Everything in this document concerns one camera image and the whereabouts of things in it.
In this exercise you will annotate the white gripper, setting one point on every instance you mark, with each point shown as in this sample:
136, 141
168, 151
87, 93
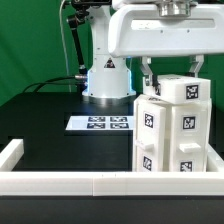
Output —
138, 30

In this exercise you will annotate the white cabinet top block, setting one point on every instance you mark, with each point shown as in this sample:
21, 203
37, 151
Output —
177, 89

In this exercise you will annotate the white cabinet body box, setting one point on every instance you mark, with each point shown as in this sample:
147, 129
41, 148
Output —
169, 137

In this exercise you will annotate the white door panel with knob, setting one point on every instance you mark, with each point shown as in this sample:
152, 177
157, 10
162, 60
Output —
148, 135

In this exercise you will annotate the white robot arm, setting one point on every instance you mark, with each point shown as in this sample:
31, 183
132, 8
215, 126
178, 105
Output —
102, 11

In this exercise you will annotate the white marker base plate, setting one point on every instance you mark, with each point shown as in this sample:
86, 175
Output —
86, 123

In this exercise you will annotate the white U-shaped fence frame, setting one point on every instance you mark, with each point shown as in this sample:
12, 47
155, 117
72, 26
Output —
210, 182

